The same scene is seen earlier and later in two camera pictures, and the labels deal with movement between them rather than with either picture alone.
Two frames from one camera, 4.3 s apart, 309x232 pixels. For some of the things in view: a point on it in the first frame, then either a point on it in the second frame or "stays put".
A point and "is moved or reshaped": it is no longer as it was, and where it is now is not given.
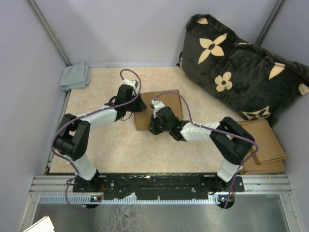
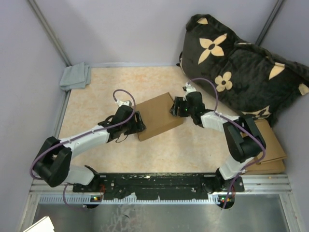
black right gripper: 151,127 → 174,110
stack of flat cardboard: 269,157 stays put
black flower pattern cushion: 254,82 stays put
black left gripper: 141,107 → 139,125
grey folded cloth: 75,77 stays put
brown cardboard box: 172,100 is moved or reshaped
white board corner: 45,224 stays put
